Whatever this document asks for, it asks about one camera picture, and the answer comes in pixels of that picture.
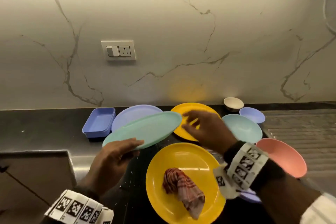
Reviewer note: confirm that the person's right hand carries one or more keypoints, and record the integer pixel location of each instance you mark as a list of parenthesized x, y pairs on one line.
[(215, 132)]

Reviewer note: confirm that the person's left hand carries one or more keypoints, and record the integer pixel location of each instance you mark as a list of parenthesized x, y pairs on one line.
[(110, 160)]

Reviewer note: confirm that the teal bowl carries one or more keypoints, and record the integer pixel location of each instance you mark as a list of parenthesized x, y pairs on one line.
[(244, 128)]

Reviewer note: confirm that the yellow plate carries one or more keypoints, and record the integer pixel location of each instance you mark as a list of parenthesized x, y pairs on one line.
[(189, 158), (199, 107)]

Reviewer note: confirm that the small cream bowl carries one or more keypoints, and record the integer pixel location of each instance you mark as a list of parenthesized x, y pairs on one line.
[(233, 103)]

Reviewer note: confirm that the small blue bowl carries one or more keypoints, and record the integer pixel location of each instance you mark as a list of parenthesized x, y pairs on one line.
[(252, 115)]

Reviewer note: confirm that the teal plate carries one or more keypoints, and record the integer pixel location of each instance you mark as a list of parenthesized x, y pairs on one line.
[(147, 129)]

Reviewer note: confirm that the light blue plate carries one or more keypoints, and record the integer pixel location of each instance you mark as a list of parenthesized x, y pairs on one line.
[(134, 116)]

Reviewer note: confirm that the red checkered cloth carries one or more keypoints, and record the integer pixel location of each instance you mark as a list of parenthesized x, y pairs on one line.
[(183, 187)]

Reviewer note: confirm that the pink bowl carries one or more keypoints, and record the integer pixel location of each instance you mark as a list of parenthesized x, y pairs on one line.
[(283, 155)]

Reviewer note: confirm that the large blue bowl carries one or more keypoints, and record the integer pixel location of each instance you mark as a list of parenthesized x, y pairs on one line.
[(250, 197)]

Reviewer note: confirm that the person's right forearm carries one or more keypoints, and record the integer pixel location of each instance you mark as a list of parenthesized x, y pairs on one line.
[(286, 202)]

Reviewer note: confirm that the blue rectangular tray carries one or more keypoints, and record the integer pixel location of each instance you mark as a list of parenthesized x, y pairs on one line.
[(98, 121)]

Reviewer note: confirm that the right wrist marker band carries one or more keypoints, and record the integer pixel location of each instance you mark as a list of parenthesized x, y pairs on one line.
[(246, 163)]

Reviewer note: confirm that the wrist marker band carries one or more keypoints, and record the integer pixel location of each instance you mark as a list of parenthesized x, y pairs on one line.
[(246, 163), (73, 206)]

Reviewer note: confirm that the left wrist marker band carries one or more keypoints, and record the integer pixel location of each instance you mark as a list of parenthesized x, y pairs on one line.
[(73, 206)]

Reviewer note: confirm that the steel sink with drainboard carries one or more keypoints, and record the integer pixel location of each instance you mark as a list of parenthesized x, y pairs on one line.
[(302, 132)]

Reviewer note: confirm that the striped shirt sleeve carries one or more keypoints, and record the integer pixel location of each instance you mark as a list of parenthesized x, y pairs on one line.
[(323, 212)]

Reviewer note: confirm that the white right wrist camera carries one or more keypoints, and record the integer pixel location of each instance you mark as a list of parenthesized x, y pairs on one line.
[(223, 184)]

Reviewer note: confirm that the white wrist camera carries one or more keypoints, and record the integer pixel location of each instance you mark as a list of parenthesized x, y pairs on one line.
[(107, 217), (223, 184)]

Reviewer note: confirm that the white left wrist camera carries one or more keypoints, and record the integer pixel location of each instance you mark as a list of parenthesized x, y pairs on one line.
[(107, 217)]

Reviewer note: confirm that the white wall switch socket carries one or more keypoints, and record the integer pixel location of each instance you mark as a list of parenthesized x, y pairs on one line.
[(124, 51)]

